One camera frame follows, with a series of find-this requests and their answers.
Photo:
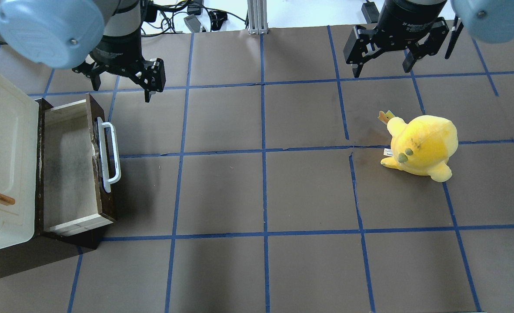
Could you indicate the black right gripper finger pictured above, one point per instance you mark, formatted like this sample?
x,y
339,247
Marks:
x,y
360,48
431,46

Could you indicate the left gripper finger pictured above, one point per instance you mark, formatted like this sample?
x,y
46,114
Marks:
x,y
92,71
150,75

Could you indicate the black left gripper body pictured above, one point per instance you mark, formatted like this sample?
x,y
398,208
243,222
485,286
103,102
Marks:
x,y
118,52

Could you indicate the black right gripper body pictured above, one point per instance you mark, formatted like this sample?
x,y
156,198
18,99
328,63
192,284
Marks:
x,y
402,17

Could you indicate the wooden drawer with white handle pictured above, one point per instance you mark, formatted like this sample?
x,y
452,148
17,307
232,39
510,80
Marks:
x,y
78,172

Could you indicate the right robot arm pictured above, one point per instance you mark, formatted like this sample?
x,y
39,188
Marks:
x,y
490,21

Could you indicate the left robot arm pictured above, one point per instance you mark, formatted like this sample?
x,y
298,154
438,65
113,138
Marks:
x,y
92,37

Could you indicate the black power adapter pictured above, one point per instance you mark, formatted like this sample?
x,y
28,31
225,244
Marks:
x,y
370,11

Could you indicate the cardboard hang tag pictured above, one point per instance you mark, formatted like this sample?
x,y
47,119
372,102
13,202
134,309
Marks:
x,y
385,117

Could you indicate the yellow plush toy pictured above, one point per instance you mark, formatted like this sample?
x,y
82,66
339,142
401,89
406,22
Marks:
x,y
422,146

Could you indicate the dark wooden cabinet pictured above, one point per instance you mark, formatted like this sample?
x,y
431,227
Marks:
x,y
44,247

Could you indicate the aluminium frame post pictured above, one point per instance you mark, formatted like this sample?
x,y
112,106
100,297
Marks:
x,y
257,22

